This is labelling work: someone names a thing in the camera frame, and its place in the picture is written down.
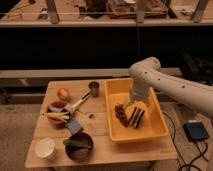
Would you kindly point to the dark purple grape bunch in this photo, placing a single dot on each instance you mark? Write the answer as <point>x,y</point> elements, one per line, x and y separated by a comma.
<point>121,115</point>

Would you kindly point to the green cucumber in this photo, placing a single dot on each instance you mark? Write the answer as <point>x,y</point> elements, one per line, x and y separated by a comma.
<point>73,143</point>

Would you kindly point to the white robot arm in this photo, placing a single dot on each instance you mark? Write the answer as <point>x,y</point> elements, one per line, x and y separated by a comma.
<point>147,73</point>

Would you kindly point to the dark purple bowl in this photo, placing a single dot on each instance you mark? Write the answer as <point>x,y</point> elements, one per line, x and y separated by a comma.
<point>76,153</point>

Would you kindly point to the white paper cup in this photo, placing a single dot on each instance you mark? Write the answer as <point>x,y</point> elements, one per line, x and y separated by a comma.
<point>45,149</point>

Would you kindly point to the yellow plastic bin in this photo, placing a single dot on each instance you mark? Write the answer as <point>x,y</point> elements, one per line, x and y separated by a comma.
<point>145,120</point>

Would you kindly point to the red green apple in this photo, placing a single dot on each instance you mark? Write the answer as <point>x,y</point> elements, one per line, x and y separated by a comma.
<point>63,94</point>

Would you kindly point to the white handled spatula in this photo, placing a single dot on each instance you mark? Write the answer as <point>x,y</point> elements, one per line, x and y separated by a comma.
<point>73,107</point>

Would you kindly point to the small metal cup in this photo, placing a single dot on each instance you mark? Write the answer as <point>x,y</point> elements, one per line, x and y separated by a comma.
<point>94,88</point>

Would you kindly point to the yellow banana toy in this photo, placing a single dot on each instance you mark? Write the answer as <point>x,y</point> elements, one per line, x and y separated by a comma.
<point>58,115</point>

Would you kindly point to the black box on floor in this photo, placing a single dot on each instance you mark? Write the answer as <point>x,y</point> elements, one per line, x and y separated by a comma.
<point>195,131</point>

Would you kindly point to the wooden table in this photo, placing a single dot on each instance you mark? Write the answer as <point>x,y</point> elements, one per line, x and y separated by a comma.
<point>113,144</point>

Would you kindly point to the striped dark block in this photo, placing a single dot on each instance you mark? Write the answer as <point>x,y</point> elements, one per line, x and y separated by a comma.
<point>136,117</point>

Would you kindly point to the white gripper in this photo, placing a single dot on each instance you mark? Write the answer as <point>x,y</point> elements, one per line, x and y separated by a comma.
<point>129,100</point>

